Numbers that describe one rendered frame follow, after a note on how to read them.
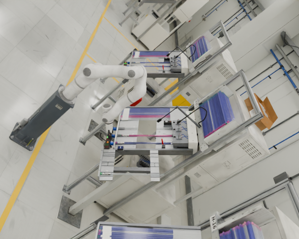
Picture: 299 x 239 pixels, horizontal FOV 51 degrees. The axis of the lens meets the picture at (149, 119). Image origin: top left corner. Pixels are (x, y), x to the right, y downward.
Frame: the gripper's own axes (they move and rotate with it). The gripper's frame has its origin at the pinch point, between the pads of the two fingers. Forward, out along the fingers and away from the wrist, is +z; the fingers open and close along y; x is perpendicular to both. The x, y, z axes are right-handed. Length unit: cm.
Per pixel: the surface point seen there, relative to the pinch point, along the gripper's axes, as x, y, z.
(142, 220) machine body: 25, 10, 111
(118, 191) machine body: 2, 10, 64
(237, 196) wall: 143, -56, 147
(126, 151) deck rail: 14.9, 9.9, 10.9
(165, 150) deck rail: 49, 10, 10
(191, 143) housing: 72, 8, 4
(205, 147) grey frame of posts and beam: 83, 14, 3
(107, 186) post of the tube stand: -0.5, 35.2, 28.9
